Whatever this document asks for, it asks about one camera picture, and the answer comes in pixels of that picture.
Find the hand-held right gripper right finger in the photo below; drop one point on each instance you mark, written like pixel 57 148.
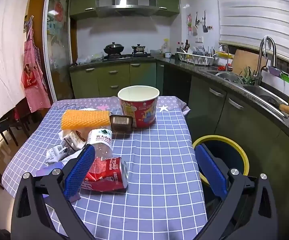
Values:
pixel 209 170

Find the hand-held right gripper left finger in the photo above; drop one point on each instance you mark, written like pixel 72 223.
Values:
pixel 80 170

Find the crushed red soda can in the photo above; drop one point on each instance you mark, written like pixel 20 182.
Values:
pixel 104 175

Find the yellow rimmed trash bin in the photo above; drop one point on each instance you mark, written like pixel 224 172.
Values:
pixel 222 147

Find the white snack wrapper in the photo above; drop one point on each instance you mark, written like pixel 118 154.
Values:
pixel 55 153

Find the clear plastic water bottle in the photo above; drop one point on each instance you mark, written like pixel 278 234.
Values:
pixel 100 140

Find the brown plastic tray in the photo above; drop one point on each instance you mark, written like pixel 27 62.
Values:
pixel 120 123

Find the red paper noodle bucket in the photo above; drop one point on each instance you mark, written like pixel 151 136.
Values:
pixel 144 112

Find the dark wooden chair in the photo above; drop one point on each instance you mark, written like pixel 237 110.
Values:
pixel 14 125

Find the blue checked tablecloth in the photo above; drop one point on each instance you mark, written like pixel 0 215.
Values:
pixel 154 155

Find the red checked apron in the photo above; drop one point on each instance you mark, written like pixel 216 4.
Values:
pixel 33 80

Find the steel sink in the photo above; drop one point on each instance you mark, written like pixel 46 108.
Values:
pixel 262 92

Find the steel colander bowl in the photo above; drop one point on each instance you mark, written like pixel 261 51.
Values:
pixel 227 76

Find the green vegetables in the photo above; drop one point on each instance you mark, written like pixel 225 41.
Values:
pixel 247 76

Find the glass sliding door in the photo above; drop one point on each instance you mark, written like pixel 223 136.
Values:
pixel 57 42

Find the white dish rack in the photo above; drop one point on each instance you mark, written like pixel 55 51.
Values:
pixel 197 60

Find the clear plastic bags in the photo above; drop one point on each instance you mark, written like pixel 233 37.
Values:
pixel 89 58

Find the wooden cutting board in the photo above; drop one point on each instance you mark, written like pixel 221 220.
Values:
pixel 247 62

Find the purple sponge holder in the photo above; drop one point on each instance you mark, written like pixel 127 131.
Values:
pixel 274 70

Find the small steel faucet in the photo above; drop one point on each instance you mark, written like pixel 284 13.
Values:
pixel 227 52

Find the white enamel mug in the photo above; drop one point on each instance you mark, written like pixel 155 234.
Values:
pixel 168 55

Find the black gas stove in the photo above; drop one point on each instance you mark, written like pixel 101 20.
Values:
pixel 127 56

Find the black wok with lid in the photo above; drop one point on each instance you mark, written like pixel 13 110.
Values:
pixel 114 48

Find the dark sauce bottles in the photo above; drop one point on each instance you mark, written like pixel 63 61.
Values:
pixel 183 46

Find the tall steel faucet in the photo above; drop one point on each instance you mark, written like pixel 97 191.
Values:
pixel 262 52

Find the yellow cooking oil bottle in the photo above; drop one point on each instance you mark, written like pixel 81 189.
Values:
pixel 166 46

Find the steel cooking pot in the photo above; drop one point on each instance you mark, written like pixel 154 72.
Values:
pixel 138 48

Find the hanging white spatula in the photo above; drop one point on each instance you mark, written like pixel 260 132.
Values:
pixel 195 30

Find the hanging black spatula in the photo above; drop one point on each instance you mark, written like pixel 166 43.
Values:
pixel 204 27

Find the white window blind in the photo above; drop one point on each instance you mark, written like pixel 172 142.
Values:
pixel 254 12

